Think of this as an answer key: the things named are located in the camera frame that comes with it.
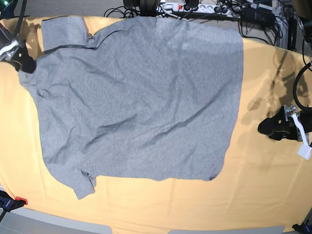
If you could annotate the yellow table cloth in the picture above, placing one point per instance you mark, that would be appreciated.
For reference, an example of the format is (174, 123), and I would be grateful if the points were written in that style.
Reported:
(262, 183)

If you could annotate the red black clamp left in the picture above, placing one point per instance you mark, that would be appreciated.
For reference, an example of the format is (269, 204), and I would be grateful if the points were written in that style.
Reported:
(7, 203)

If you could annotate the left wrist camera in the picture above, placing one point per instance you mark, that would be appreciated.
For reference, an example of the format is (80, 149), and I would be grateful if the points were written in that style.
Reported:
(305, 151)

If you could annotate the black clamp right corner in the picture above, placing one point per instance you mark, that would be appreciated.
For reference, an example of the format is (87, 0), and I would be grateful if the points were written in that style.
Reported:
(303, 228)

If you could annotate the grey t-shirt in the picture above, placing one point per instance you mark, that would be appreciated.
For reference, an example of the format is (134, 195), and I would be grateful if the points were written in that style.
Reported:
(151, 98)

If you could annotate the white power strip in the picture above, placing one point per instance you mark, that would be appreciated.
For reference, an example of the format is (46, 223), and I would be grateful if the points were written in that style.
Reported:
(202, 10)

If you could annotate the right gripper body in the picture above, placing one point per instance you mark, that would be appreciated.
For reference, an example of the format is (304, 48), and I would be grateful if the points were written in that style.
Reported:
(9, 52)

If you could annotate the black power adapter box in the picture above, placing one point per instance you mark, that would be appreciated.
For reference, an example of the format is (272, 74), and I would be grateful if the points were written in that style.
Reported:
(257, 16)

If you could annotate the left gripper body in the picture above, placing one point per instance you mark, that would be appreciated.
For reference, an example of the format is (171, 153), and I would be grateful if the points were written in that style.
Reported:
(299, 124)

